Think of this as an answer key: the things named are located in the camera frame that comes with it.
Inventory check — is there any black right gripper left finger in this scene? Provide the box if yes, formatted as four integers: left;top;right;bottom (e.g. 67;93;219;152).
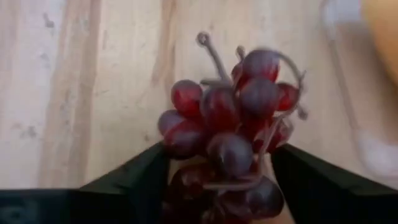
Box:
79;141;170;224

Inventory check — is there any red grape bunch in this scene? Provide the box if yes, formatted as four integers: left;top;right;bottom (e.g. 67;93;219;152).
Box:
157;30;309;224

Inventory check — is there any clear plastic bin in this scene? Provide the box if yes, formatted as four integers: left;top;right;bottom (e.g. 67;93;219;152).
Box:
320;0;398;187

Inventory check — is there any yellow mango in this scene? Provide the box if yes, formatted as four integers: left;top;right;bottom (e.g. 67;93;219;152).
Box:
362;0;398;88

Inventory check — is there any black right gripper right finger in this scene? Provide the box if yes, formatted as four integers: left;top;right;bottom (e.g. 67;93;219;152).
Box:
271;143;374;224

